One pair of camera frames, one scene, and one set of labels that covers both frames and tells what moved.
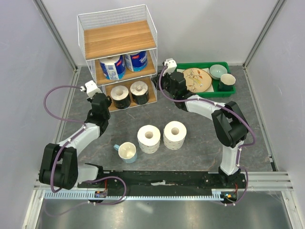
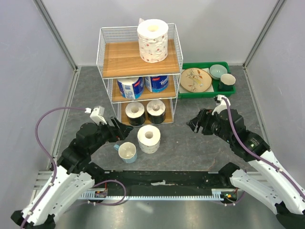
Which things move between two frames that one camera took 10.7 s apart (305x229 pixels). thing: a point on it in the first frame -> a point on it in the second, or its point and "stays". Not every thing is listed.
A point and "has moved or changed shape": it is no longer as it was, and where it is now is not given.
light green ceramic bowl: (216, 71) stays
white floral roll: (174, 135) -> (153, 38)
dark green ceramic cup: (227, 82) stays
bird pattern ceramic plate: (198, 80) stays
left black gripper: (109, 102) -> (119, 132)
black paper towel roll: (139, 91) -> (156, 111)
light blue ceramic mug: (127, 151) stays
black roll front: (120, 96) -> (135, 112)
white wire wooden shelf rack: (122, 46) has moved or changed shape
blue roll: (137, 62) -> (156, 84)
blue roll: (113, 68) -> (131, 88)
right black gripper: (156, 81) -> (203, 119)
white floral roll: (148, 137) stays
